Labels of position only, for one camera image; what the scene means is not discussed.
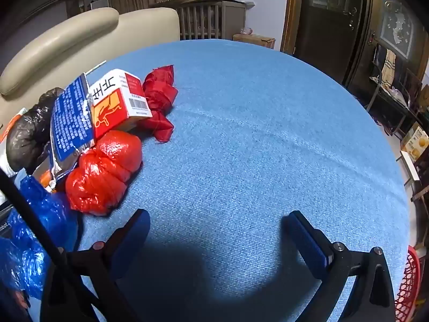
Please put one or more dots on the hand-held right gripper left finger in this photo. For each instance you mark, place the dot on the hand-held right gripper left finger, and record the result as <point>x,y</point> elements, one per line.
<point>135,238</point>

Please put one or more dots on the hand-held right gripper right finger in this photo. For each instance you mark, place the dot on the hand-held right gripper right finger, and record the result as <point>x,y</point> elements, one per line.
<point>310,245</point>

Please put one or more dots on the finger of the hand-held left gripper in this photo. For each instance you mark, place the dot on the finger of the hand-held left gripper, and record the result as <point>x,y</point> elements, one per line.
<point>33,221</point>

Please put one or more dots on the blue plastic bag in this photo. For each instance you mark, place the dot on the blue plastic bag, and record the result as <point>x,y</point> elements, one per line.
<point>37,208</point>

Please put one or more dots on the black plastic bag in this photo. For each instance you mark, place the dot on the black plastic bag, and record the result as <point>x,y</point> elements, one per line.
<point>32,130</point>

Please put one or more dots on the red plastic basket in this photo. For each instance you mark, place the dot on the red plastic basket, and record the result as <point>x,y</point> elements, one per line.
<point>409,285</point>

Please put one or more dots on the blue cardboard box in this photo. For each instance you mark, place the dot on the blue cardboard box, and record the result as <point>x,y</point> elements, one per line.
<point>70,120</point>

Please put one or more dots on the orange plastic bag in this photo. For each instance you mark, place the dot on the orange plastic bag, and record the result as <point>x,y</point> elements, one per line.
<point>45,176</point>

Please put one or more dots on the red plastic bag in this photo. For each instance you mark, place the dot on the red plastic bag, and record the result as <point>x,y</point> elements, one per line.
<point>161,97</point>
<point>104,171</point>

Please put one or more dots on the white stool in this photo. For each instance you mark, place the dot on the white stool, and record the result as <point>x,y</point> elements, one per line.
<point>409,167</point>

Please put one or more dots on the red and white carton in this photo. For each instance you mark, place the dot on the red and white carton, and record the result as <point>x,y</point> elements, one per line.
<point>117,100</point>

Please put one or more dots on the yellow printed box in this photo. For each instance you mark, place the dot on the yellow printed box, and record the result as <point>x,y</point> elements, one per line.
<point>415,141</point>

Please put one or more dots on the beige leather sofa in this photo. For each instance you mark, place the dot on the beige leather sofa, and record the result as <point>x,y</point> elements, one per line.
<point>67,43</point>

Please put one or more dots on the metal chair with towel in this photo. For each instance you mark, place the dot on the metal chair with towel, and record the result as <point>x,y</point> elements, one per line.
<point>385,77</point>

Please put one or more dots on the dark wooden door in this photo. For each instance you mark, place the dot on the dark wooden door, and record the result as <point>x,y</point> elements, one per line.
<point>331,40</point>

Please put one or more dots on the brown cardboard box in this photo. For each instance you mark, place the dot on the brown cardboard box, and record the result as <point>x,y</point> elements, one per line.
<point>254,40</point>

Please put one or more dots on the frosted glass door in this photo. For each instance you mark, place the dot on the frosted glass door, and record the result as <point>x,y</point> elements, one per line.
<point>397,30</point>

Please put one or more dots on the wooden radiator cabinet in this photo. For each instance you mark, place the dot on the wooden radiator cabinet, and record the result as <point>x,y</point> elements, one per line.
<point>207,16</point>

